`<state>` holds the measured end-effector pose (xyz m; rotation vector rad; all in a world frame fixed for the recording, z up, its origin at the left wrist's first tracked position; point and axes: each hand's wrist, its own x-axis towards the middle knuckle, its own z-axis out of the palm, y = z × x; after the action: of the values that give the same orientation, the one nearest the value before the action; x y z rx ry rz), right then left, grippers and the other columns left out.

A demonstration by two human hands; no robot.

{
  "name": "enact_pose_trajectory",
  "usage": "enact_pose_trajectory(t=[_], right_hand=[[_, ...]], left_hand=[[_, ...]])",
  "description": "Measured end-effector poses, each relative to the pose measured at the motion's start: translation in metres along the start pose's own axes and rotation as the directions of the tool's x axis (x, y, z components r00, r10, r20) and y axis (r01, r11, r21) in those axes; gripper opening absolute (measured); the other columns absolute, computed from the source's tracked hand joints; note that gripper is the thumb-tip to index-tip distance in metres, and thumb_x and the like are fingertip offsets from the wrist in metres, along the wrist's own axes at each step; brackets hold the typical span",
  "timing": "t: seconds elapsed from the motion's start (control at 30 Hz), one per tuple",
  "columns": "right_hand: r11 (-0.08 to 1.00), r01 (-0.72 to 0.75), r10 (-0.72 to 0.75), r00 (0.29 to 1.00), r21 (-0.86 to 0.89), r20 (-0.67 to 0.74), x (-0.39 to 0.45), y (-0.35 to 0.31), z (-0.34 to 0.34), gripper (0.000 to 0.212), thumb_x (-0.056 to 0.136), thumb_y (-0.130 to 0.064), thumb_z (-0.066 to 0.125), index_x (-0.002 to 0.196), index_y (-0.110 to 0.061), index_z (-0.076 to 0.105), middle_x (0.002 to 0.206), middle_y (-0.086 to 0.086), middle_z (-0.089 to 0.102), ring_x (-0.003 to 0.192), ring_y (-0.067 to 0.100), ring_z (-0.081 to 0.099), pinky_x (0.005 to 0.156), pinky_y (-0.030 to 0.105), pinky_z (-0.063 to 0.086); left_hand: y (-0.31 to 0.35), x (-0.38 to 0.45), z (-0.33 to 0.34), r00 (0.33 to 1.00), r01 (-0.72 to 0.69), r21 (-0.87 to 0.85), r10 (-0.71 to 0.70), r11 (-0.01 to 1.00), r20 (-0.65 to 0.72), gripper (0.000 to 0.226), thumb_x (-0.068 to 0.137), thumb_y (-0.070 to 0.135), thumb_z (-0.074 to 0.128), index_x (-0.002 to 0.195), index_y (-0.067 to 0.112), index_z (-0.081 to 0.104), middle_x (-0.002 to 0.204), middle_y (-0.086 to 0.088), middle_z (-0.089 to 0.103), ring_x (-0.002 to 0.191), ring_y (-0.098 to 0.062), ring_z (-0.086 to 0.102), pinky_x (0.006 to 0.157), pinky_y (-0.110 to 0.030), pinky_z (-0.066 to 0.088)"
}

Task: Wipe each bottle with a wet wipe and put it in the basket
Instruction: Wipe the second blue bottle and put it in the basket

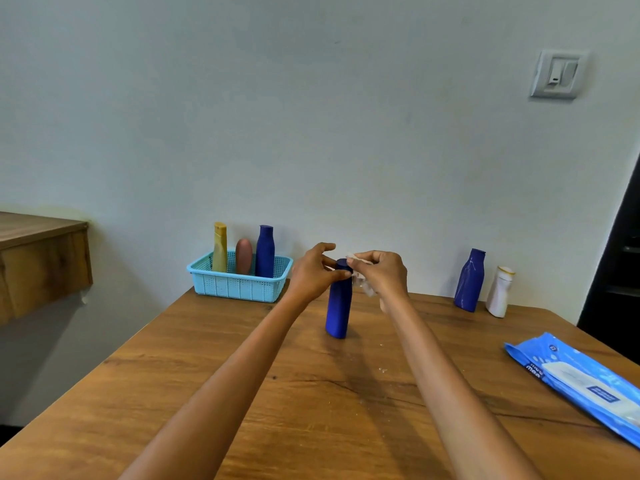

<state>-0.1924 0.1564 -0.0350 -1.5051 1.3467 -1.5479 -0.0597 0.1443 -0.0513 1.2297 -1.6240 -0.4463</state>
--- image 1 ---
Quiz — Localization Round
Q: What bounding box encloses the person's left hand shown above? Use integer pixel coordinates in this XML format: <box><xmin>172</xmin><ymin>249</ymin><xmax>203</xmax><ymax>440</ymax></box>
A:
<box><xmin>285</xmin><ymin>242</ymin><xmax>353</xmax><ymax>305</ymax></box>

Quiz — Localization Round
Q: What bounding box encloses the person's right hand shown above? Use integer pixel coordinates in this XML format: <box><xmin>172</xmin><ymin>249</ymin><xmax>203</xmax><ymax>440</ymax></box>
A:
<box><xmin>345</xmin><ymin>250</ymin><xmax>410</xmax><ymax>313</ymax></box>

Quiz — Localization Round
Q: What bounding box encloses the white wipe cloth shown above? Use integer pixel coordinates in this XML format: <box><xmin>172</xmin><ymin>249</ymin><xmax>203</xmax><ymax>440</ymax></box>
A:
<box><xmin>345</xmin><ymin>252</ymin><xmax>377</xmax><ymax>298</ymax></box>

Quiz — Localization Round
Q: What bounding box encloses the slim dark blue bottle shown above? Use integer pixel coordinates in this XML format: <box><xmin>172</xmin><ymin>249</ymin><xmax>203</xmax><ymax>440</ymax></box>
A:
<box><xmin>255</xmin><ymin>224</ymin><xmax>276</xmax><ymax>279</ymax></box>
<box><xmin>325</xmin><ymin>258</ymin><xmax>354</xmax><ymax>340</ymax></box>

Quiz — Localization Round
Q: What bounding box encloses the pink bottle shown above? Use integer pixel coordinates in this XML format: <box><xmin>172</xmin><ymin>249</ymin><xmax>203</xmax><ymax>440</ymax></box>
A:
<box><xmin>235</xmin><ymin>238</ymin><xmax>254</xmax><ymax>275</ymax></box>

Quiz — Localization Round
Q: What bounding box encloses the light blue plastic basket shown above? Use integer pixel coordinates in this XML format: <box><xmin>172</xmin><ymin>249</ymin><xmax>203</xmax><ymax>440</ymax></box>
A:
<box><xmin>186</xmin><ymin>250</ymin><xmax>295</xmax><ymax>303</ymax></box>

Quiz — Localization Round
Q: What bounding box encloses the wide dark blue bottle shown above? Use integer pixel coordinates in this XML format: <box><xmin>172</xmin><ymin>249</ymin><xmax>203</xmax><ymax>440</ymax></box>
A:
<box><xmin>453</xmin><ymin>248</ymin><xmax>487</xmax><ymax>313</ymax></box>

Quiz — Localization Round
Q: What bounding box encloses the blue wet wipes pack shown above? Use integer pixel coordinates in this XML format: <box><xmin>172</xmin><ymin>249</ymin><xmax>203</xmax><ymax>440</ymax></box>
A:
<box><xmin>503</xmin><ymin>332</ymin><xmax>640</xmax><ymax>449</ymax></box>

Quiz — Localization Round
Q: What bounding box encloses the person's right forearm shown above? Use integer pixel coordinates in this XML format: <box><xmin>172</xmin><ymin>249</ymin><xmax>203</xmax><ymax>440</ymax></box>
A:
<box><xmin>382</xmin><ymin>294</ymin><xmax>543</xmax><ymax>480</ymax></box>

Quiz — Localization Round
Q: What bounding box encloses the person's left forearm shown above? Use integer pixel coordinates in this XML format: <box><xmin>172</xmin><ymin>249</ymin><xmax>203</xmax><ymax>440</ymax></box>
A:
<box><xmin>119</xmin><ymin>292</ymin><xmax>311</xmax><ymax>480</ymax></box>

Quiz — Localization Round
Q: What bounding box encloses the wooden table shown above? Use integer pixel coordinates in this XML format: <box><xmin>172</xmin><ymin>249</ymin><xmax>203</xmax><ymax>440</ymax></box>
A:
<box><xmin>0</xmin><ymin>287</ymin><xmax>640</xmax><ymax>480</ymax></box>

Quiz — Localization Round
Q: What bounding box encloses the black door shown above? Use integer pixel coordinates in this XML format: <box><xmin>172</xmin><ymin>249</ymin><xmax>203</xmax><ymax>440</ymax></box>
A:
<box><xmin>577</xmin><ymin>154</ymin><xmax>640</xmax><ymax>365</ymax></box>

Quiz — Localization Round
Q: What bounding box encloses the wooden side desk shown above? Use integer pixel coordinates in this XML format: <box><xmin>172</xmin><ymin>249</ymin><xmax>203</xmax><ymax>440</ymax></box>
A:
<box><xmin>0</xmin><ymin>211</ymin><xmax>95</xmax><ymax>327</ymax></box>

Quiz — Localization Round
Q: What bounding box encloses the grey wall light switch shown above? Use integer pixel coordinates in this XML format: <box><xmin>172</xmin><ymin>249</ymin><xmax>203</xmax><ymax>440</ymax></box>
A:
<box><xmin>529</xmin><ymin>48</ymin><xmax>590</xmax><ymax>101</ymax></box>

